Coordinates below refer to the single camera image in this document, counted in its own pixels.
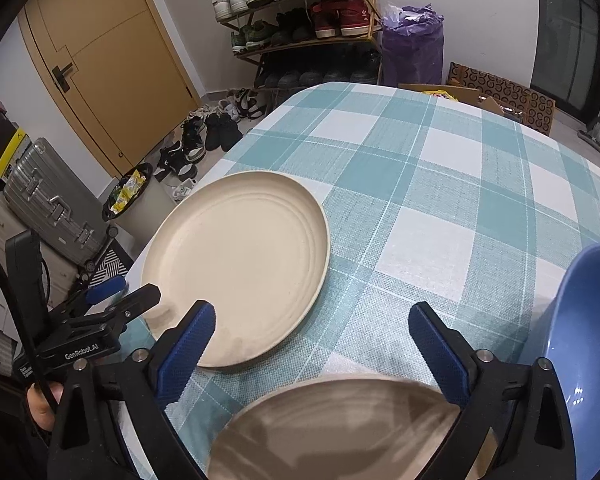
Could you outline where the black framed glass door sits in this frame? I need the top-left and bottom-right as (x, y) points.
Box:
(530, 0), (600, 111)

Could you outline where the silver hard suitcase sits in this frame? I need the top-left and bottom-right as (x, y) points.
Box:
(2, 137), (118, 273)

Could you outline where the upright stick vacuum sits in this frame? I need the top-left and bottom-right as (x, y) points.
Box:
(577, 90), (600, 156)

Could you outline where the scattered pile of shoes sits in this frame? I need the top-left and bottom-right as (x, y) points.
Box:
(152, 87), (261, 201)

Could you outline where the yellow wooden door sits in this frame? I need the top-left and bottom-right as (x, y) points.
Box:
(17, 0), (198, 181)

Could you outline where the teal white checked tablecloth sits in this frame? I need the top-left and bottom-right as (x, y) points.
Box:
(125, 81), (600, 480)

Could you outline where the beige trash bin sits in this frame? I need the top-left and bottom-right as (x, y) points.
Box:
(102, 162), (178, 248)

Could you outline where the open cardboard box with snacks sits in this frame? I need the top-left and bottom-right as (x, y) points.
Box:
(397, 82), (523, 121)

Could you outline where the yellow black box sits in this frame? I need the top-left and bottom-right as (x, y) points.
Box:
(0, 130), (31, 181)

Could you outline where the black white patterned floor mat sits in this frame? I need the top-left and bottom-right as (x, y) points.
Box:
(80, 247), (133, 286)

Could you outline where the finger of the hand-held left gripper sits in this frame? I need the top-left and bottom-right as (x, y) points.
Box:
(86, 278), (129, 306)
(50, 284), (162, 333)

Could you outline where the black door handle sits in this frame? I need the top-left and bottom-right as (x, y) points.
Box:
(50, 62), (78, 93)

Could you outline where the person's left hand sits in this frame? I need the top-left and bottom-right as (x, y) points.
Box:
(25, 381), (63, 433)

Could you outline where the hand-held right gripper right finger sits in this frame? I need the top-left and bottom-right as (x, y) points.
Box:
(408, 302), (578, 480)

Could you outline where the wooden shoe rack with shoes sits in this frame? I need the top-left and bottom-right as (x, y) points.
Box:
(194, 0), (381, 88)

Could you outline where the large blue bowl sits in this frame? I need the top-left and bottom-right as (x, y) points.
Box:
(532, 242), (600, 480)

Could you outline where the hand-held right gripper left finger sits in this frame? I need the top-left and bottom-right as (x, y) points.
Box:
(46, 300), (217, 480)

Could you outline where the purple plastic bag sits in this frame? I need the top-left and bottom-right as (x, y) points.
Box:
(380, 4), (445, 88)

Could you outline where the circle patterned cardboard panel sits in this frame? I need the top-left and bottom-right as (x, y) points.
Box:
(447, 62), (556, 136)

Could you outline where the beige round plate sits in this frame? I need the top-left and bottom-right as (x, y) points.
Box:
(141, 171), (330, 372)
(207, 374), (463, 480)

